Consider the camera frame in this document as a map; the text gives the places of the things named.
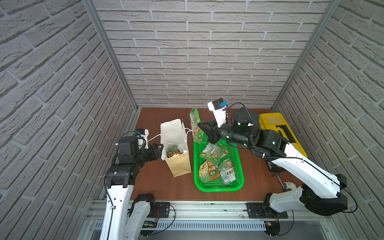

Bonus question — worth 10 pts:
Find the green condiment packet top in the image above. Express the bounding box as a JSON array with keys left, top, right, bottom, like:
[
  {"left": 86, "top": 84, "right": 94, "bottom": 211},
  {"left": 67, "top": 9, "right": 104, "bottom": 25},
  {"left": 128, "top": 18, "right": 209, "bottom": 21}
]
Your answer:
[{"left": 189, "top": 108, "right": 204, "bottom": 144}]

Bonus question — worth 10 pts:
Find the green white condiment packet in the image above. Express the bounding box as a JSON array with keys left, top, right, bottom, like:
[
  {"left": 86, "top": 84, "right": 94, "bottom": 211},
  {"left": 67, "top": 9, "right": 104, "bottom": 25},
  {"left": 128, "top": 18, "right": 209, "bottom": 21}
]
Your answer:
[{"left": 199, "top": 143, "right": 229, "bottom": 166}]

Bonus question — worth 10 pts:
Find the brown paper bag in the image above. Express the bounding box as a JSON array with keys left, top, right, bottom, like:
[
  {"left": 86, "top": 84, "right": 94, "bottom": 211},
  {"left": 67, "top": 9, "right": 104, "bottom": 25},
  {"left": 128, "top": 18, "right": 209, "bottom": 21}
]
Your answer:
[{"left": 149, "top": 119, "right": 192, "bottom": 178}]

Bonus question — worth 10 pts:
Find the orange green condiment packet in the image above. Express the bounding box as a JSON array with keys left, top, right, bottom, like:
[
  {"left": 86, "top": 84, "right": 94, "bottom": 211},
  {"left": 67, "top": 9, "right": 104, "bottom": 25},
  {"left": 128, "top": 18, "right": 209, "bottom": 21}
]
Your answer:
[{"left": 199, "top": 161, "right": 220, "bottom": 183}]

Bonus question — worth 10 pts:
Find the white pipe elbow fitting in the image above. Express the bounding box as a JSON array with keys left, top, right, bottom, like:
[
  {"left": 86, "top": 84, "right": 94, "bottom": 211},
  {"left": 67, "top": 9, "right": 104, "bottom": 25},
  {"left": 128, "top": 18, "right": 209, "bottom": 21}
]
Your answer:
[{"left": 283, "top": 182, "right": 297, "bottom": 192}]

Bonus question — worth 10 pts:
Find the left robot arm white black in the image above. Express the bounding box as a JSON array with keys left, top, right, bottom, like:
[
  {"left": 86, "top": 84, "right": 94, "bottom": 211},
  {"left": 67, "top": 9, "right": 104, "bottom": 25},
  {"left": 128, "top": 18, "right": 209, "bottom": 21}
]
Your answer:
[{"left": 100, "top": 144, "right": 164, "bottom": 240}]

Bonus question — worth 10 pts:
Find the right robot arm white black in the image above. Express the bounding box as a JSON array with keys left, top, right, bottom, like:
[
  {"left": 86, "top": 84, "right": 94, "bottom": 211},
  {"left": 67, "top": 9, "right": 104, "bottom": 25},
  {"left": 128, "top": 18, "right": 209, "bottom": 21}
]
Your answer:
[{"left": 198, "top": 121, "right": 348, "bottom": 216}]

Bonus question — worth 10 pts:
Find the green plastic basket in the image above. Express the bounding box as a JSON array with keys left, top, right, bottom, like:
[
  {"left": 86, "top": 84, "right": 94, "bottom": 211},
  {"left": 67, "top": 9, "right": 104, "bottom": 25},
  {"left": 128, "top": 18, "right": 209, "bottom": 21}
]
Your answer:
[{"left": 193, "top": 134, "right": 245, "bottom": 193}]

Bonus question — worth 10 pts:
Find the yellow black toolbox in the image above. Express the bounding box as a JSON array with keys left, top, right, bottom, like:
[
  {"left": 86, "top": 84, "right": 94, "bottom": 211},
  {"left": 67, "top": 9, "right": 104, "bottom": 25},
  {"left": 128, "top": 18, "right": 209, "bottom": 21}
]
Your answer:
[{"left": 260, "top": 113, "right": 307, "bottom": 157}]

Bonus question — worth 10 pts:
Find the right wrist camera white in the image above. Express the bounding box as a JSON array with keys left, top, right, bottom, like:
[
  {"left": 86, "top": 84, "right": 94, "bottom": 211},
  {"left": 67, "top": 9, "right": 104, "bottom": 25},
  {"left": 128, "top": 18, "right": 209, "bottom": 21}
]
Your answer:
[{"left": 207, "top": 98, "right": 228, "bottom": 128}]

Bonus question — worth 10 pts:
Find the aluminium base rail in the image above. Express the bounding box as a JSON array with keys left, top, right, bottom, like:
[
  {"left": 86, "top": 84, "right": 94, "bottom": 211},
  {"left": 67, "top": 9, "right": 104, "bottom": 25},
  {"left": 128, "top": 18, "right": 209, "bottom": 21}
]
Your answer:
[{"left": 86, "top": 200, "right": 331, "bottom": 232}]

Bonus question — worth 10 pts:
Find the black tool handle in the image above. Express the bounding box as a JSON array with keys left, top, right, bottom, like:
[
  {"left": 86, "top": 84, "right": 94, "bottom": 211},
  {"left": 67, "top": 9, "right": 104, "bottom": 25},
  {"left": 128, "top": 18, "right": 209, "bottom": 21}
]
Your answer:
[{"left": 274, "top": 172, "right": 287, "bottom": 192}]

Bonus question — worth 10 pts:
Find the aluminium corner post left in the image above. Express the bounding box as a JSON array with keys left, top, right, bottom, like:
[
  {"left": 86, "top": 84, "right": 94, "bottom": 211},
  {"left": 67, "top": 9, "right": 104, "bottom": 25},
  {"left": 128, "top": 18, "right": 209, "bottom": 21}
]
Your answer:
[{"left": 83, "top": 0, "right": 139, "bottom": 112}]

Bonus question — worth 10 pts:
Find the aluminium corner post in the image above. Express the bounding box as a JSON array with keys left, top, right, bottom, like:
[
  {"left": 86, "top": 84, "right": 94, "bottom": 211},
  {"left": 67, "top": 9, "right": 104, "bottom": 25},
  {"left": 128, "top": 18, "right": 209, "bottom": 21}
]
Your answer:
[
  {"left": 83, "top": 0, "right": 139, "bottom": 112},
  {"left": 271, "top": 0, "right": 342, "bottom": 112}
]

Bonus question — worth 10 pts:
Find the aluminium corner post right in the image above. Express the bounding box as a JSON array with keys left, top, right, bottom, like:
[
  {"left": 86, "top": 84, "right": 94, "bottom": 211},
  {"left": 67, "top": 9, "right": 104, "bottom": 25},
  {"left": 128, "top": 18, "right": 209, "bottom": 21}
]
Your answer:
[{"left": 271, "top": 0, "right": 342, "bottom": 112}]

